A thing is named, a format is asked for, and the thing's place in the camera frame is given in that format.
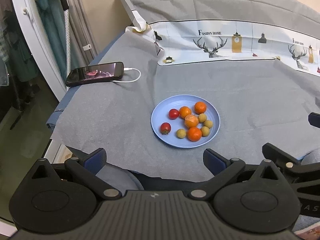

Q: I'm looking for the orange tangerine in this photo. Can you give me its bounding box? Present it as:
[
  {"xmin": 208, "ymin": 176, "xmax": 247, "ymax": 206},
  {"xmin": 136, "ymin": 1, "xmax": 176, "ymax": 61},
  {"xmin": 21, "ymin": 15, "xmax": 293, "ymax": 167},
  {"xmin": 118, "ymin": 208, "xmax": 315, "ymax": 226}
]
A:
[
  {"xmin": 184, "ymin": 114, "xmax": 199, "ymax": 129},
  {"xmin": 194, "ymin": 101, "xmax": 207, "ymax": 115}
]

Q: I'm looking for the grey curtain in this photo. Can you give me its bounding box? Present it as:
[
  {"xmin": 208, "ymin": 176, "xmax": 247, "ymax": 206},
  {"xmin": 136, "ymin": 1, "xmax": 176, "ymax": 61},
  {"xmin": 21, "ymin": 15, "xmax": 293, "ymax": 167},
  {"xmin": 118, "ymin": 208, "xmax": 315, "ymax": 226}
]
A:
[{"xmin": 67, "ymin": 0, "xmax": 98, "ymax": 66}]

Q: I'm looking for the orange tangerine plate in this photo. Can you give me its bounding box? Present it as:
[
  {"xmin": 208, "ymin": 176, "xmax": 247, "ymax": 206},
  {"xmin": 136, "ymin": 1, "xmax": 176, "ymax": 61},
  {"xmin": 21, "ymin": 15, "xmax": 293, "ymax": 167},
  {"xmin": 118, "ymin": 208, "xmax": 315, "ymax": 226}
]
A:
[
  {"xmin": 187, "ymin": 127, "xmax": 202, "ymax": 142},
  {"xmin": 179, "ymin": 106, "xmax": 192, "ymax": 119}
]

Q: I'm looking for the light blue plate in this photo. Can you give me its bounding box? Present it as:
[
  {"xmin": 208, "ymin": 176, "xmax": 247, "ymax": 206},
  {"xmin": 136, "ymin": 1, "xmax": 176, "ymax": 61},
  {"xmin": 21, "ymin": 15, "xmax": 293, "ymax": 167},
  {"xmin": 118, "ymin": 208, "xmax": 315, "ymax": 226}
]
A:
[{"xmin": 150, "ymin": 94, "xmax": 220, "ymax": 148}]

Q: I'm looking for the small longan beside tomato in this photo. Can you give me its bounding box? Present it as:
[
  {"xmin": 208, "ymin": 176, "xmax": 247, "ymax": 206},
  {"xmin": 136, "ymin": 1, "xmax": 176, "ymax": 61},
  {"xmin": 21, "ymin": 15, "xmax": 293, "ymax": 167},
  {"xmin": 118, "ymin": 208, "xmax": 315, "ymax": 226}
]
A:
[{"xmin": 198, "ymin": 113, "xmax": 207, "ymax": 123}]

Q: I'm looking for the teal curtain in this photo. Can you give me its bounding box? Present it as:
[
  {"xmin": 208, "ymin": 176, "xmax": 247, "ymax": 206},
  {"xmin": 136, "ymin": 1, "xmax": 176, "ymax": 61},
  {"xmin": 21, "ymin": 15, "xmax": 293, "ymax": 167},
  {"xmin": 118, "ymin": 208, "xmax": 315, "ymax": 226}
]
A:
[{"xmin": 35, "ymin": 0, "xmax": 67, "ymax": 81}]

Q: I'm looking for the white charging cable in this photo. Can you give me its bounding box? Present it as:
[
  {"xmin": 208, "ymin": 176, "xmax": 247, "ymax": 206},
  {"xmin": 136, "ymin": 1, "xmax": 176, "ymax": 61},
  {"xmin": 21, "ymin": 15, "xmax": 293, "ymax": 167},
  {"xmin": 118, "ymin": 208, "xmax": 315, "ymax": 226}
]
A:
[{"xmin": 112, "ymin": 67, "xmax": 142, "ymax": 84}]

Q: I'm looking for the white door frame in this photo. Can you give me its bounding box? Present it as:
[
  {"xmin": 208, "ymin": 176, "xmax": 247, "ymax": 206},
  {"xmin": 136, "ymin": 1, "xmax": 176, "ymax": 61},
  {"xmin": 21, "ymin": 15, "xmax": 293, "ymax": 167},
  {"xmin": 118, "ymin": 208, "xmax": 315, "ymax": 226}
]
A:
[{"xmin": 12, "ymin": 0, "xmax": 66, "ymax": 101}]

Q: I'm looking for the grey cloth cover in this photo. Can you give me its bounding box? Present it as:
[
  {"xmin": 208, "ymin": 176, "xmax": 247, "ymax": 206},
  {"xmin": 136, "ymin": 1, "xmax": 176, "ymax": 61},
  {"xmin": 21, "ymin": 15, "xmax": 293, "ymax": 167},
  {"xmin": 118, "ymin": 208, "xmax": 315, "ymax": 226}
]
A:
[{"xmin": 51, "ymin": 0, "xmax": 320, "ymax": 183}]

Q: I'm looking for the printed deer pattern fabric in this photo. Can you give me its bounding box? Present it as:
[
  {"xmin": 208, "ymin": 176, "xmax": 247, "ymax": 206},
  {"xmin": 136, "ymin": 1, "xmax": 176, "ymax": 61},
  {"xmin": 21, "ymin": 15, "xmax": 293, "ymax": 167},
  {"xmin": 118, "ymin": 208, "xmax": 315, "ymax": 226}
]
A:
[{"xmin": 121, "ymin": 0, "xmax": 319, "ymax": 76}]

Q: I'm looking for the orange tangerine lower plate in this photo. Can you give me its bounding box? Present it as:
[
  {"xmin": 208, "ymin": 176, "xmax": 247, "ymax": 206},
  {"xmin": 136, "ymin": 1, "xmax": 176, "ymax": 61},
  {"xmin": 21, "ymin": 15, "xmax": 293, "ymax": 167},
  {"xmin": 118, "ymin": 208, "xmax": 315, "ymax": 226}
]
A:
[{"xmin": 187, "ymin": 127, "xmax": 202, "ymax": 142}]

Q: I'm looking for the far right longan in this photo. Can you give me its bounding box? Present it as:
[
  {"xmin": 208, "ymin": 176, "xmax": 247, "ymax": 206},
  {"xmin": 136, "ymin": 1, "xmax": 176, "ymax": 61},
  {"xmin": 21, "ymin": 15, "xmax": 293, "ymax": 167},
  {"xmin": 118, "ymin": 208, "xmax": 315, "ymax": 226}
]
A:
[{"xmin": 203, "ymin": 120, "xmax": 214, "ymax": 129}]

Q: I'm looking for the black handle with braided hose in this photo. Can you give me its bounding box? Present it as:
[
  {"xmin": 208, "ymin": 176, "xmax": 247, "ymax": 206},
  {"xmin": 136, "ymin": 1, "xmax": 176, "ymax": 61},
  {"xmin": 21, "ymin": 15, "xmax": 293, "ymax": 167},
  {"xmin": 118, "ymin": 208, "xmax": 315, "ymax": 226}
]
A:
[{"xmin": 60, "ymin": 0, "xmax": 71, "ymax": 77}]

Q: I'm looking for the black smartphone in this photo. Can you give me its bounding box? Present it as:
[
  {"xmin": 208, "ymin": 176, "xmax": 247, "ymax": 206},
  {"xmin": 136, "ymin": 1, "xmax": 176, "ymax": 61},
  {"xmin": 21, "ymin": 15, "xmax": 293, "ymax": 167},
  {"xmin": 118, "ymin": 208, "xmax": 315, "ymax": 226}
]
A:
[{"xmin": 66, "ymin": 62, "xmax": 124, "ymax": 87}]

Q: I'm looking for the orange tangerine upper plate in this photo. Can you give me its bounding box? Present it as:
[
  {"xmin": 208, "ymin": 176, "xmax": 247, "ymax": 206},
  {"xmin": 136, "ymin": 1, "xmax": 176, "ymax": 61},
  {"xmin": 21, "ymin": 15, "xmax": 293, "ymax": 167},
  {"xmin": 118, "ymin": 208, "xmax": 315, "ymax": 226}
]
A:
[{"xmin": 179, "ymin": 106, "xmax": 192, "ymax": 119}]

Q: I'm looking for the yellow-green longan on plate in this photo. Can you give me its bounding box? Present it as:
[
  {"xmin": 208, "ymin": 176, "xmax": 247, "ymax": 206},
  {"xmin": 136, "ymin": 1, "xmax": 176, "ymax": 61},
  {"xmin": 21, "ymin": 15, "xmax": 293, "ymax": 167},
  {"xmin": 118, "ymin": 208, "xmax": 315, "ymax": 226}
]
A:
[{"xmin": 176, "ymin": 128, "xmax": 187, "ymax": 139}]

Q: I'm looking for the near longan on cloth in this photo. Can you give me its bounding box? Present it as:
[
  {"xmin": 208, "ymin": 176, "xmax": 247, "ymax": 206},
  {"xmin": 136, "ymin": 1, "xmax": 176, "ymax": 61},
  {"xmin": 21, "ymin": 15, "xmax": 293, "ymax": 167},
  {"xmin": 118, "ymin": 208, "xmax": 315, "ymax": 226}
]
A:
[{"xmin": 200, "ymin": 126, "xmax": 210, "ymax": 137}]

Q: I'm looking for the red cherry tomato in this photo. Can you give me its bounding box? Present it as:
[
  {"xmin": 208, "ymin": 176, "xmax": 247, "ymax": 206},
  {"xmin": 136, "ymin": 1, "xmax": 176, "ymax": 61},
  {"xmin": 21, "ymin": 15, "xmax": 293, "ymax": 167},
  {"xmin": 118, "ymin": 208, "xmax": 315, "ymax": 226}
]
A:
[{"xmin": 168, "ymin": 108, "xmax": 180, "ymax": 120}]

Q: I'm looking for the blue mattress edge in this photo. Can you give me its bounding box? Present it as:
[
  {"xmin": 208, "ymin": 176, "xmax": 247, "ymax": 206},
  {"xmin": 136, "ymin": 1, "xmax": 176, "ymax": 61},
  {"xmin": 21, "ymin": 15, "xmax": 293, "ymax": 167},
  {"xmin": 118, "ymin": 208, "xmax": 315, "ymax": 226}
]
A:
[{"xmin": 46, "ymin": 31, "xmax": 124, "ymax": 131}]

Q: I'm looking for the small red tomato on plate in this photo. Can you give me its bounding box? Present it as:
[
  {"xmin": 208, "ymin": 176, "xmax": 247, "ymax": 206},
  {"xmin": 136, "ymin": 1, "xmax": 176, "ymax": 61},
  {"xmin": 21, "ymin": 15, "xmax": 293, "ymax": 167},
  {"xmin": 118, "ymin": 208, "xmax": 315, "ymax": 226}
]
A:
[{"xmin": 160, "ymin": 122, "xmax": 171, "ymax": 135}]

